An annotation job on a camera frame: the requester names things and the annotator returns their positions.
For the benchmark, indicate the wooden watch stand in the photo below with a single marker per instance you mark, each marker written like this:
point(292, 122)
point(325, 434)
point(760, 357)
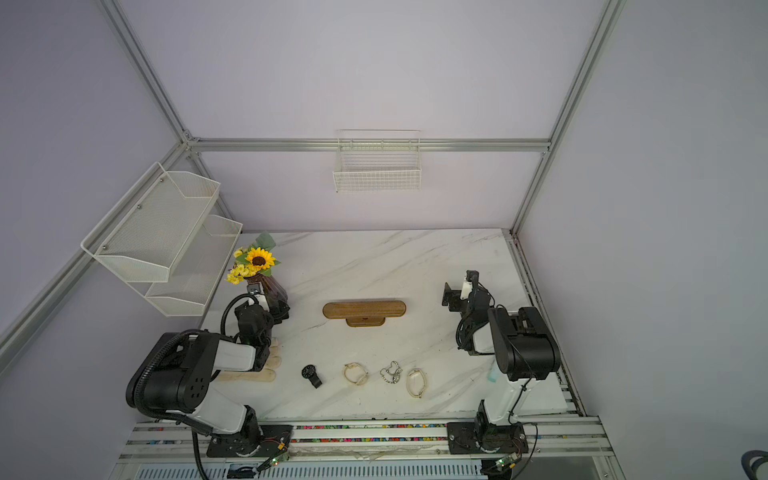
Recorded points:
point(368, 313)

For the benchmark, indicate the purple glass vase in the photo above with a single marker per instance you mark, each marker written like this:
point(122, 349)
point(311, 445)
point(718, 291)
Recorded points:
point(269, 283)

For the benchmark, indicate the yellow sunflower bouquet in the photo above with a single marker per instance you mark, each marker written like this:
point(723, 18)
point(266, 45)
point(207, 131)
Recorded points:
point(253, 260)

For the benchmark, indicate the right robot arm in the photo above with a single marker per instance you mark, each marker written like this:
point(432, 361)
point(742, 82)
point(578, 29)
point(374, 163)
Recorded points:
point(523, 347)

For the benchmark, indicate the lower white mesh shelf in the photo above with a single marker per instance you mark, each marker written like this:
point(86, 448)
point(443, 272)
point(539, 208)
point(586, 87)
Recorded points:
point(197, 270)

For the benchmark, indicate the black chair part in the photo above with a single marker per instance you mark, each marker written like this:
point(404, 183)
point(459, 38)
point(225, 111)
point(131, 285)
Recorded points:
point(751, 461)

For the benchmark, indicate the black wrist watch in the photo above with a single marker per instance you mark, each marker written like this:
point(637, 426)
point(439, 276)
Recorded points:
point(309, 372)

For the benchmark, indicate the upper white mesh shelf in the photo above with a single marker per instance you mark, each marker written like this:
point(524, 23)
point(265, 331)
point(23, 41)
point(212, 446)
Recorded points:
point(143, 238)

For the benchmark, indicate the white mesh shelf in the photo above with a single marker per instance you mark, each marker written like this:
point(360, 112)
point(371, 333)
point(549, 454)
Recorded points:
point(197, 270)
point(143, 238)

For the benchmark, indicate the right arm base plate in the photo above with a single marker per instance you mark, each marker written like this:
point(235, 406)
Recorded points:
point(467, 438)

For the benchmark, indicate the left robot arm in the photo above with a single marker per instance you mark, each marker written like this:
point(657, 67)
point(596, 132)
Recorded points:
point(174, 382)

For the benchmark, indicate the white perforated cable tray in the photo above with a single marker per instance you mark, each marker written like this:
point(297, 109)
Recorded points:
point(428, 469)

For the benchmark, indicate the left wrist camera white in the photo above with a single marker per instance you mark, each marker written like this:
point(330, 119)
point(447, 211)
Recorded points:
point(255, 289)

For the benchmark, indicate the cream strap wrist watch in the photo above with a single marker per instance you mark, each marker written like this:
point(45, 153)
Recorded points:
point(416, 383)

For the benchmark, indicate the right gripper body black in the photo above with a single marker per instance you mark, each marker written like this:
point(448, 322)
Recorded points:
point(457, 304)

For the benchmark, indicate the white wire wall basket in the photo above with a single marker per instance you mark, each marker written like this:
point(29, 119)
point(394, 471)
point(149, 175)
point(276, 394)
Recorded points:
point(370, 160)

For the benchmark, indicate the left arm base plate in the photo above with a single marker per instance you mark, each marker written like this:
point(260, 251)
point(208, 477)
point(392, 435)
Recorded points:
point(269, 441)

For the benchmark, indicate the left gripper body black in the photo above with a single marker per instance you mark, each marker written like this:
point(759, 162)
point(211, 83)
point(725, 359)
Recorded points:
point(274, 317)

